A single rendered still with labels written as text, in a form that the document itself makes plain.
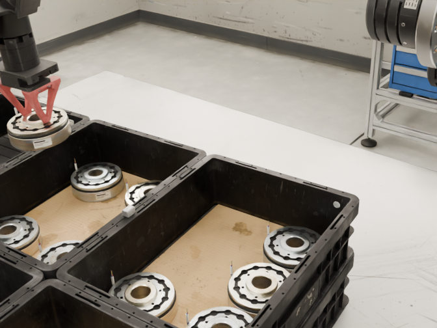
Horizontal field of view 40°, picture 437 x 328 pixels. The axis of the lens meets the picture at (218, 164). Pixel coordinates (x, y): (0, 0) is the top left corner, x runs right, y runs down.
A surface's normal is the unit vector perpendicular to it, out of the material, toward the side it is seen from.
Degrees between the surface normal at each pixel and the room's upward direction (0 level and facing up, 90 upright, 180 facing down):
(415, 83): 90
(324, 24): 90
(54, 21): 90
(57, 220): 0
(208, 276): 0
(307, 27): 90
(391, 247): 0
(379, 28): 113
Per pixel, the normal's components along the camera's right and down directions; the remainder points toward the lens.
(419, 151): -0.04, -0.86
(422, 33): -0.62, 0.49
